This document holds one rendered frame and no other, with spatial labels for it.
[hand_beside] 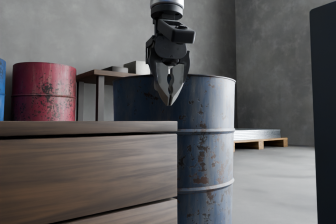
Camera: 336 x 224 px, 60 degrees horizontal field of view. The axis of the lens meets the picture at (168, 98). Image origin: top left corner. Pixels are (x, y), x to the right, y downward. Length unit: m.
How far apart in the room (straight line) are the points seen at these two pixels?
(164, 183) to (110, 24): 3.53
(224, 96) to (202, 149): 0.17
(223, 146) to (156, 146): 0.43
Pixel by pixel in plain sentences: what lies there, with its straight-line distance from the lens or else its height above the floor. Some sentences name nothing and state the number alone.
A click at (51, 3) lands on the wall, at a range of 3.73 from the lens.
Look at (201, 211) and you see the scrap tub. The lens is 0.87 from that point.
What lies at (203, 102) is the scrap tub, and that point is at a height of 0.40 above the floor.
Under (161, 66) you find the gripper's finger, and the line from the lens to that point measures 0.61.
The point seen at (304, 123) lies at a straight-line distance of 4.65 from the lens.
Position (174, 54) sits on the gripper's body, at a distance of 0.62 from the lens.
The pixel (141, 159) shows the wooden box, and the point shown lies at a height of 0.29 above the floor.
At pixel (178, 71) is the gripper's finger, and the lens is 0.62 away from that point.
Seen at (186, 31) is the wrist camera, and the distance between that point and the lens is 0.55.
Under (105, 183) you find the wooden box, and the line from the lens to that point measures 0.44.
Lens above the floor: 0.35
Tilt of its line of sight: 5 degrees up
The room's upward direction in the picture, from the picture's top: straight up
